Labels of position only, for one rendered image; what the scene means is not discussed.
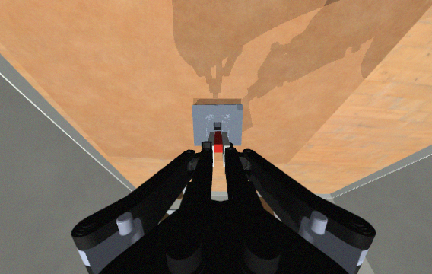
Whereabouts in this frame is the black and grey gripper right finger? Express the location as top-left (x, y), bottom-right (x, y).
top-left (222, 132), bottom-right (376, 274)

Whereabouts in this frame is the red square peg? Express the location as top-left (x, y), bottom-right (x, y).
top-left (214, 131), bottom-right (223, 153)

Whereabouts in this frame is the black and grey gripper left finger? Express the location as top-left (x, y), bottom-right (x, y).
top-left (71, 132), bottom-right (214, 274)

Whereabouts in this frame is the grey sloped panel with rectangular hole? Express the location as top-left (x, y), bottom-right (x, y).
top-left (192, 104), bottom-right (243, 146)

